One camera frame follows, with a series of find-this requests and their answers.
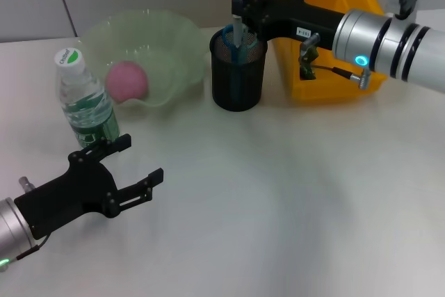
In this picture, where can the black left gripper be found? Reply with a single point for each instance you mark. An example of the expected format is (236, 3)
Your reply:
(69, 192)

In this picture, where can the green plastic wrapper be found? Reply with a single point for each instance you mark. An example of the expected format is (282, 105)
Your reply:
(307, 67)

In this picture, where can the translucent green fruit bowl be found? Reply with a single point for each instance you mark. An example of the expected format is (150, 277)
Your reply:
(167, 39)

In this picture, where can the blue scissors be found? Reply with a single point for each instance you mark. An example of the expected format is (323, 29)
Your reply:
(238, 57)

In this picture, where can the black mesh pen holder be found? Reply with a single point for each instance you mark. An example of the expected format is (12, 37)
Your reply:
(250, 85)

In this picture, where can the clear green-label water bottle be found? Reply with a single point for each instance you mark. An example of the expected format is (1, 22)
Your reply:
(87, 102)

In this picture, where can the yellow plastic bin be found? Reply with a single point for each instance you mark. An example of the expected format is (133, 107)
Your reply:
(288, 67)

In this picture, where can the pink peach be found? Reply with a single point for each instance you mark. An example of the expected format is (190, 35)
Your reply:
(127, 81)

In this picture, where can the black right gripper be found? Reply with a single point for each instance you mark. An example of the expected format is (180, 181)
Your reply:
(295, 18)

